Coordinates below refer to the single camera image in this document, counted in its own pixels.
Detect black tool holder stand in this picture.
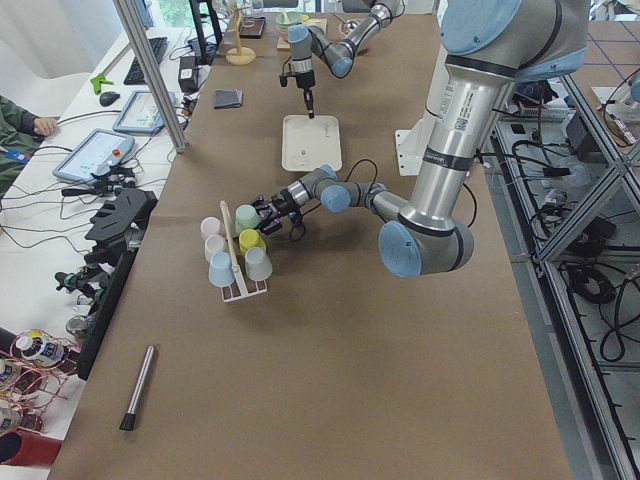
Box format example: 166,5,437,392
55,188,158,380

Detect green cup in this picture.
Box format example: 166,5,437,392
235,204,261,236

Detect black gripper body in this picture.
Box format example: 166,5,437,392
295,71,316,91
271,189,301,219

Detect bamboo cutting board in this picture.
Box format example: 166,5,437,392
276,18,328,51

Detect person's hand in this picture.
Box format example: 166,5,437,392
33,117,58,137

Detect aluminium frame post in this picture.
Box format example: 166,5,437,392
113,0,187,154

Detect pink bowl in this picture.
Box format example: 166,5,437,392
338,19,360,37

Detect far teach pendant tablet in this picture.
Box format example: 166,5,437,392
112,90,164,135

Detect cream serving tray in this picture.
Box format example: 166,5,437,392
281,115,342,172

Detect wooden mug tree stand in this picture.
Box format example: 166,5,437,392
225,0,256,66

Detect red cylinder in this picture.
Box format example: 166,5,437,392
1,430,63,468

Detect yellow cup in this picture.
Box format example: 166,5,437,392
238,229,266,255

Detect black keyboard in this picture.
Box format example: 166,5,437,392
122,36,169,86

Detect near teach pendant tablet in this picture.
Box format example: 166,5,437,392
52,129,135,184

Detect pink cup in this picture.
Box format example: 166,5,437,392
200,216,224,240

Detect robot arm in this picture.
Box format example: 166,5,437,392
255,1,589,277
280,1,405,119

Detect plastic bottle with label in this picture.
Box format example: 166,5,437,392
15,335,65,367

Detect copper wire basket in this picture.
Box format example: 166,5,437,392
1,329,80,435

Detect light blue cup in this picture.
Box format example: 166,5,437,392
208,251,235,288

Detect stacked green bowls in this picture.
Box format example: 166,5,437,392
276,11,309,42

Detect silver metal rod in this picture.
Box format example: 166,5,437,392
119,345,156,431

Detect cream white cup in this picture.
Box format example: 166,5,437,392
204,234,228,262

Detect grey white cup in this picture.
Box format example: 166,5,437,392
244,247,273,282

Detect black computer mouse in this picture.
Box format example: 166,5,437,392
99,91,120,107

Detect black power adapter box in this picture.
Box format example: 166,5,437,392
178,55,200,93

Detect dark brown small tray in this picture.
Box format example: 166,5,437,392
239,16,266,39

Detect green clamp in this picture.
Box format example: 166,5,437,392
90,73,113,95

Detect teach pendant tablet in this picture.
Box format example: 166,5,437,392
112,90,164,135
52,129,135,184

